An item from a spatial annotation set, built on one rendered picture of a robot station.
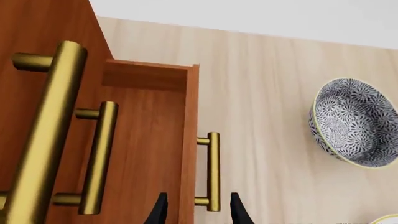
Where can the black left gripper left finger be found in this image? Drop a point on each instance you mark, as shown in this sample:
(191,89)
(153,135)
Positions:
(160,213)

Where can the blue patterned bowl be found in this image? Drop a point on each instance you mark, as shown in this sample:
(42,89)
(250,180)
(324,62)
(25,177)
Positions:
(354,123)

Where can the wooden cabinet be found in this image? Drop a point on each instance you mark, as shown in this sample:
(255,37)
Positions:
(34,25)

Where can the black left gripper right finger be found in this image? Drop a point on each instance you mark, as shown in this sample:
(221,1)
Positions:
(238,213)

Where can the open wooden drawer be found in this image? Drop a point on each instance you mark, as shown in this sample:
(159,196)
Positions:
(149,130)

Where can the white plate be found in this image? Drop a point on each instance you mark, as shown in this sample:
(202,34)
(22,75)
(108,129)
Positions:
(388,220)

